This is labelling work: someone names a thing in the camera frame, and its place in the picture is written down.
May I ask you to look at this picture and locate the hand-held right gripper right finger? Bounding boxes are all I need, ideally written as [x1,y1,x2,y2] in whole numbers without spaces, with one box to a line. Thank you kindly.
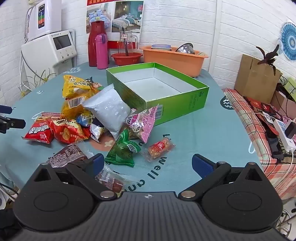
[178,153,266,201]

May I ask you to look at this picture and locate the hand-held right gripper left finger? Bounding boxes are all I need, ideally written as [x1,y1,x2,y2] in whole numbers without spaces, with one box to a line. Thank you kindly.
[30,153,117,201]

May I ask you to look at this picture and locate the green snack packet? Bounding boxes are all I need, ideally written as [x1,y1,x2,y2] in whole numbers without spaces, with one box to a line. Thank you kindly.
[105,128,141,168]

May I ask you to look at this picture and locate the clear red candy packet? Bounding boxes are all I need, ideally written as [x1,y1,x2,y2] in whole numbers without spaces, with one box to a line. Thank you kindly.
[96,163,131,193]

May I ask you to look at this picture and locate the red snack packet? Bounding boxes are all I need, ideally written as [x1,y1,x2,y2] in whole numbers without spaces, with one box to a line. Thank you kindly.
[21,112,56,144]

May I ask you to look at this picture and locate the silver brown snack packet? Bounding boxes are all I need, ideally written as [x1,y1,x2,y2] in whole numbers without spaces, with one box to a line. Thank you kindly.
[90,123,107,143]

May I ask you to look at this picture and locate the red orange chip packet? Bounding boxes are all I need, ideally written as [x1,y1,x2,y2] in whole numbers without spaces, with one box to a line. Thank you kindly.
[47,116,92,144]

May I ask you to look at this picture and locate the small blue snack packet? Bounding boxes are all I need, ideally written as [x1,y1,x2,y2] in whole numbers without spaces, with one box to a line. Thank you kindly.
[76,113,93,127]

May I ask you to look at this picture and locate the clear red sausage packet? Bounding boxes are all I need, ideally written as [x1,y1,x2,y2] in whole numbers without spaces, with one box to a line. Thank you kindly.
[144,137,175,163]

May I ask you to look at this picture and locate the yellow bread packet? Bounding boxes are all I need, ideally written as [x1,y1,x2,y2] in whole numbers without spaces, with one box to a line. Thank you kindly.
[61,95,93,120]

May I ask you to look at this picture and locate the pink snack packet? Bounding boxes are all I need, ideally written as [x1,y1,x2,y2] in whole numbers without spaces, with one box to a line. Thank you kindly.
[124,105,159,143]

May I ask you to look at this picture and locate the green cardboard box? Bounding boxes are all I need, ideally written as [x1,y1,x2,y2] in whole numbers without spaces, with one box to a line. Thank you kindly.
[106,62,210,127]

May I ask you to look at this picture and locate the yellow snack packet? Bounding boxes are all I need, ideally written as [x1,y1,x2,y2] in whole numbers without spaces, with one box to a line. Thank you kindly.
[62,75,93,99]

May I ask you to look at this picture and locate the orange cartoon snack packet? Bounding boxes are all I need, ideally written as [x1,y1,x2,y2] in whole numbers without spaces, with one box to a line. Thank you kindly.
[87,79,104,95]

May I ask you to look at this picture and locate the teal printed tablecloth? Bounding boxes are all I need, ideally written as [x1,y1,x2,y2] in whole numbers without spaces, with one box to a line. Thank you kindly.
[0,61,264,202]

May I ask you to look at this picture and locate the thin-leaf plant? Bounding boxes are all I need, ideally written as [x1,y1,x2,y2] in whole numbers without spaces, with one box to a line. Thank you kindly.
[20,68,56,95]

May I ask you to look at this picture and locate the white appliance with screen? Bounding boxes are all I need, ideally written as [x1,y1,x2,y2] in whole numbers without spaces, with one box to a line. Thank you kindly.
[21,29,77,90]

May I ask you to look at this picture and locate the patterned bed cloth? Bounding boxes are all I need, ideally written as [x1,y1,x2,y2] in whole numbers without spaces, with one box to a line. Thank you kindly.
[224,88,296,200]

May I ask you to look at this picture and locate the black pouch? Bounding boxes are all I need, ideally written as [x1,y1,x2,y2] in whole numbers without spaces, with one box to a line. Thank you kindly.
[266,132,285,160]

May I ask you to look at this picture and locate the red printed packet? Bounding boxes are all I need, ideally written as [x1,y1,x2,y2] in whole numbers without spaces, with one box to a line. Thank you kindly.
[245,97,289,121]

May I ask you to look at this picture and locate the white power strip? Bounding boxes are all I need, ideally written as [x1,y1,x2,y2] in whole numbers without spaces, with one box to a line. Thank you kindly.
[262,111,296,151]

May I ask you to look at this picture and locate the black charger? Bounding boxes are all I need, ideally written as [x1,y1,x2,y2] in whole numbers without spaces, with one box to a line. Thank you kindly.
[284,122,296,139]

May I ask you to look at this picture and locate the large brown cardboard box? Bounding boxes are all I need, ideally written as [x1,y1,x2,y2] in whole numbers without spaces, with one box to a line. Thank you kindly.
[234,54,282,104]

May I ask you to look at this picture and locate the small brown cardboard box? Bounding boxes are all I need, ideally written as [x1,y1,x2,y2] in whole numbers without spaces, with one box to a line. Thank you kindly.
[270,90,296,118]

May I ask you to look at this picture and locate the white water purifier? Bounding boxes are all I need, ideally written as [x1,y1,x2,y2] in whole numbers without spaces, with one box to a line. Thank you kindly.
[27,0,62,42]

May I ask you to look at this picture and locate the red plastic basket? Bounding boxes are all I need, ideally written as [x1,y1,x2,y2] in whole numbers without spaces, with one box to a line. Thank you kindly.
[111,52,144,66]

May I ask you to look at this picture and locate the pink bottle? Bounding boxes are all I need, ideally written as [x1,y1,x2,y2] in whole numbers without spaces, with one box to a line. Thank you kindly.
[95,34,109,70]

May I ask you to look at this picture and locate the orange plastic basin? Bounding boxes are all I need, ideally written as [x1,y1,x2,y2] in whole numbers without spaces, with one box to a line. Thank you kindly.
[139,44,210,78]

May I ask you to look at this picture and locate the red thermos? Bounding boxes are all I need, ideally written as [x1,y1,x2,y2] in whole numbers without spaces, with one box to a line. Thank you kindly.
[88,20,109,67]

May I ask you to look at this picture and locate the metal bowl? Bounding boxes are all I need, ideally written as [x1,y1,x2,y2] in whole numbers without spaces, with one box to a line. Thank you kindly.
[175,43,195,55]

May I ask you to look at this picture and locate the yellow green box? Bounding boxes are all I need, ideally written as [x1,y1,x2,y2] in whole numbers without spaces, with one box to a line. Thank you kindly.
[284,77,296,95]

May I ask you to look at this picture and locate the glass pitcher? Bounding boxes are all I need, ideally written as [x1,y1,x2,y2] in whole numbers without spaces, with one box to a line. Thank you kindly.
[118,31,139,57]

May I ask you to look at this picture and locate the dark purple plant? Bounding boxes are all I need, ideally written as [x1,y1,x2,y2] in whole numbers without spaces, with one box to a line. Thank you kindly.
[255,44,280,76]

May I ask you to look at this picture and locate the wall poster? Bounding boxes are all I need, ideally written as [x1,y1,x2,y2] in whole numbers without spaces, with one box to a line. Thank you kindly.
[86,0,145,41]

